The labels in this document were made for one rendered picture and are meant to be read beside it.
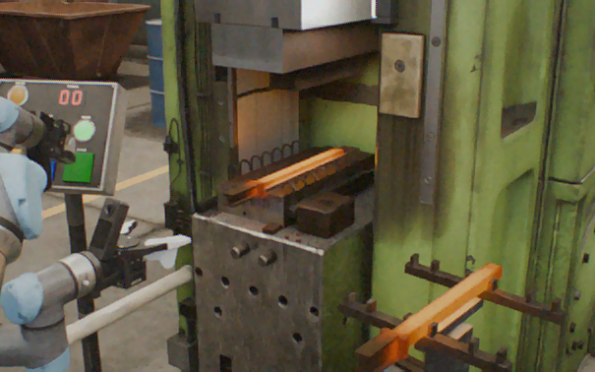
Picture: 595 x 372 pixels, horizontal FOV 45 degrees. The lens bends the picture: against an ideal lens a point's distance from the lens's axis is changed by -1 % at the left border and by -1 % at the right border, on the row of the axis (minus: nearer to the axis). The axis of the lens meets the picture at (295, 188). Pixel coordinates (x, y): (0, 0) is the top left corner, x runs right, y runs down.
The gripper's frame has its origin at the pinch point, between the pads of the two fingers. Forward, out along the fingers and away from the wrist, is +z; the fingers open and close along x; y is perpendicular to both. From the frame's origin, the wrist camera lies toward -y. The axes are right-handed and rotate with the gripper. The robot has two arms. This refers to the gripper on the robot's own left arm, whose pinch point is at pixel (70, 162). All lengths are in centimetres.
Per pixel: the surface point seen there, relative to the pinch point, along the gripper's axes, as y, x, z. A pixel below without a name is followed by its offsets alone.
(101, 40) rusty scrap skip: 245, 263, 524
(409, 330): -32, -83, -42
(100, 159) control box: 2.3, -5.4, 5.2
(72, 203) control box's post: -6.7, 8.8, 21.2
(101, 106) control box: 16.0, -3.6, 5.2
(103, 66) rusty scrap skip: 225, 269, 551
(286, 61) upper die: 22, -54, -15
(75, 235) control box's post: -14.9, 9.1, 26.2
